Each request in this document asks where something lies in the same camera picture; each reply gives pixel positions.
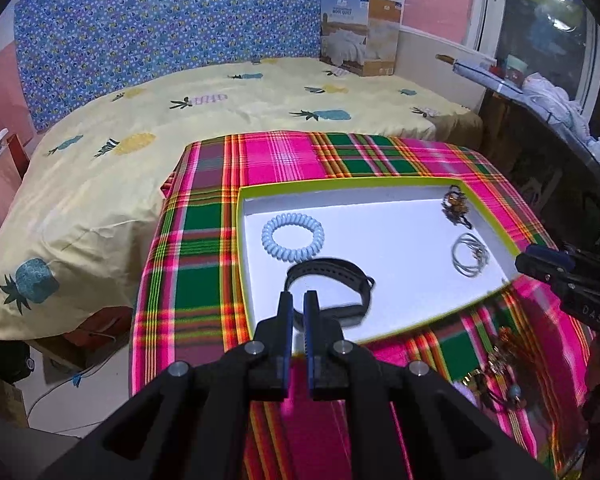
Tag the teal jar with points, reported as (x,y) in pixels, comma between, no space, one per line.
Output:
(516,66)

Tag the cardboard quilt box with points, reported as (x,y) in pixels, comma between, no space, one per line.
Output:
(360,35)

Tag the small red box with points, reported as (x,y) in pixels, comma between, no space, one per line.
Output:
(497,71)

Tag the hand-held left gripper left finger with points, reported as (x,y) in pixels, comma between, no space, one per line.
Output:
(289,310)

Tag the yellow pineapple bed sheet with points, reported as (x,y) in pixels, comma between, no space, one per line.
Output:
(130,110)

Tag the pink green plaid cloth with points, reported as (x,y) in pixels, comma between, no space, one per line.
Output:
(205,260)

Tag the window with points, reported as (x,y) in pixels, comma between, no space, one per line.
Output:
(550,15)

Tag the black floor object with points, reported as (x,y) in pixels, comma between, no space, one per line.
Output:
(5,362)

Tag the black wristband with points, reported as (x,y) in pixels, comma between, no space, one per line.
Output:
(352,305)

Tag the dark wooden side table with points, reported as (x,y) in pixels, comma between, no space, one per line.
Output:
(530,160)

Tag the yellow-green cardboard tray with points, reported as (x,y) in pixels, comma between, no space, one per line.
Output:
(405,260)

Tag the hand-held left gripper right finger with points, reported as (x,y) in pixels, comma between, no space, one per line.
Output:
(308,320)

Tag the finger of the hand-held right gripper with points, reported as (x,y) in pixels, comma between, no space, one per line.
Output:
(537,267)
(550,255)

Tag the blue-grey padded board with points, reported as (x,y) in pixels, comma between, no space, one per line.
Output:
(485,75)

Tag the white clothes pile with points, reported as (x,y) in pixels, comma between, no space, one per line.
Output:
(555,100)

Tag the blue floral headboard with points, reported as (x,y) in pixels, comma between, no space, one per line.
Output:
(180,20)

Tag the red-brown wooden stand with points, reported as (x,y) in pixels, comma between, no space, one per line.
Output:
(17,157)

